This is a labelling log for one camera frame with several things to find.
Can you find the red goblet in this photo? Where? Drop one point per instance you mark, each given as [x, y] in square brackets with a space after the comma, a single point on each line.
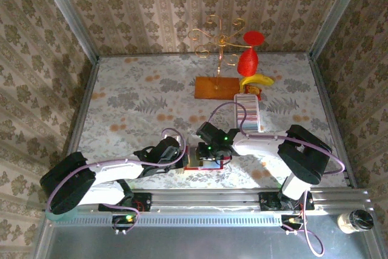
[248, 63]

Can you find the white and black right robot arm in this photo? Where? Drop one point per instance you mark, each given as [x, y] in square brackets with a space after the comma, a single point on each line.
[260, 146]

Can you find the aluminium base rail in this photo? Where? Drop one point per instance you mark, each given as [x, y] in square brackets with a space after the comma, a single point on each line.
[206, 201]

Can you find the white card box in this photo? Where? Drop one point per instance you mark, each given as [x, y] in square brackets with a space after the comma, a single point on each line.
[254, 130]

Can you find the small red and yellow toy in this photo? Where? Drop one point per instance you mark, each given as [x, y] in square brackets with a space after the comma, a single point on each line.
[253, 90]

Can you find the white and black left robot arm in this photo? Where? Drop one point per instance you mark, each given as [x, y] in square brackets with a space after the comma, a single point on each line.
[118, 171]

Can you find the aluminium frame post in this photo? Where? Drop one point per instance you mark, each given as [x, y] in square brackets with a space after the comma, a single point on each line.
[338, 10]
[67, 10]

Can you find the floral tablecloth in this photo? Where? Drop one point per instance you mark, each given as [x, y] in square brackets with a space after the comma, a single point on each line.
[136, 89]

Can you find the aluminium table side rail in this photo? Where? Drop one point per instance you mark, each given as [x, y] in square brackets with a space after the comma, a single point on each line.
[326, 104]
[82, 110]

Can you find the glass jar with black lid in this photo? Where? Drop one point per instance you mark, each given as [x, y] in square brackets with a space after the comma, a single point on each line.
[348, 222]

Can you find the small circuit board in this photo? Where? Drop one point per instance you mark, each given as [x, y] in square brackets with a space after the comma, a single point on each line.
[292, 222]
[124, 221]

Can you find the red card holder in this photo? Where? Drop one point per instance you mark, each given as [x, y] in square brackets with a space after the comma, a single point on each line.
[191, 151]

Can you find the yellow banana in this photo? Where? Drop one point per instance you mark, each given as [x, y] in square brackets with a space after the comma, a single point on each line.
[257, 80]

